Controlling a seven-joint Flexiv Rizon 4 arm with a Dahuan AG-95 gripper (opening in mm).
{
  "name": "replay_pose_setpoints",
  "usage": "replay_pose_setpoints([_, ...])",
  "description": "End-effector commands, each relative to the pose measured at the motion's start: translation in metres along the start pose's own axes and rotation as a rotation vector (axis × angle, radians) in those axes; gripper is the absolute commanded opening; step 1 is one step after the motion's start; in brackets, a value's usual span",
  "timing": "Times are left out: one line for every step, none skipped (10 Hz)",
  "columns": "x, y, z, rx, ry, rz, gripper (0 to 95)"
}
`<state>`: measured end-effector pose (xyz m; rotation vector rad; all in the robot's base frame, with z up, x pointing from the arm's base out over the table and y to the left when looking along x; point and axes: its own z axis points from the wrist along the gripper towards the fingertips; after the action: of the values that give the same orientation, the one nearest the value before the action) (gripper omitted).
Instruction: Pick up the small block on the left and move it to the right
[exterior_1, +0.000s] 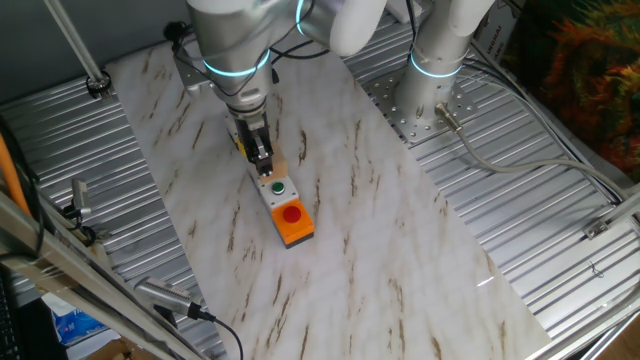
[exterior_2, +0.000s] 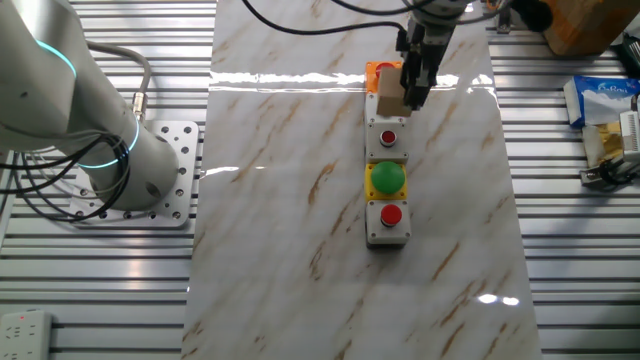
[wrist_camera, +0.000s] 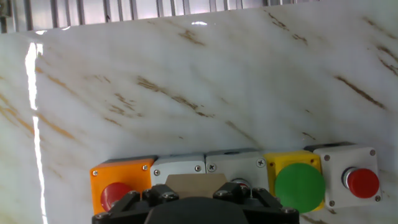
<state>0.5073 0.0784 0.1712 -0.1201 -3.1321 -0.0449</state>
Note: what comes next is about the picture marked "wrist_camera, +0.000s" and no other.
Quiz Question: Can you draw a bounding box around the white marble pattern mat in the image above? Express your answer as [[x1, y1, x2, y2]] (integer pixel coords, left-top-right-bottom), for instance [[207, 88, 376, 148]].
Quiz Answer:
[[0, 6, 398, 224]]

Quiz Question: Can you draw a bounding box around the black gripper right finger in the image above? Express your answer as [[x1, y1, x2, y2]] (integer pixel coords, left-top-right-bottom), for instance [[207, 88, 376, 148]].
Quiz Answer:
[[214, 182, 299, 224]]

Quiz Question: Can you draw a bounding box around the yellow box green mushroom button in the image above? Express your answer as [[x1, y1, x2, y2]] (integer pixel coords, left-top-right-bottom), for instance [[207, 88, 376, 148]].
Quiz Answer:
[[263, 150, 326, 214]]

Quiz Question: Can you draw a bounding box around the small tan wooden block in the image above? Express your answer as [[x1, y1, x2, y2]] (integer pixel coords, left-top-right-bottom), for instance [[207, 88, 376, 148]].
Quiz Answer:
[[164, 173, 229, 200]]

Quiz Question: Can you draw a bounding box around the grey box green button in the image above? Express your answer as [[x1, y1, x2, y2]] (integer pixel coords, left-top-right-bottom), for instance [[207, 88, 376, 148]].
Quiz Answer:
[[150, 154, 206, 187]]

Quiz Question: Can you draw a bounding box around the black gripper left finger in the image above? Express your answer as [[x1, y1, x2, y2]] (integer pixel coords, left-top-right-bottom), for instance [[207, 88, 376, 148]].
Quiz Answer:
[[91, 184, 180, 224]]

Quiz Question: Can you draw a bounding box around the grey box small red button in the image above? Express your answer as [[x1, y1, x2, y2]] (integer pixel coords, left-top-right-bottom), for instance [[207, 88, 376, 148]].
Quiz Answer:
[[205, 148, 270, 190]]

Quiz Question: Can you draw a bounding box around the grey box large red button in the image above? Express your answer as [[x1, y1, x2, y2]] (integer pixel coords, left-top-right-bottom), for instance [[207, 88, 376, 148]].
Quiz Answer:
[[304, 142, 382, 210]]

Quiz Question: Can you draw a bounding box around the orange box red button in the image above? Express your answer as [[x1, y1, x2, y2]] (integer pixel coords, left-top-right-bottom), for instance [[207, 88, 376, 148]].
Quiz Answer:
[[90, 155, 158, 215]]

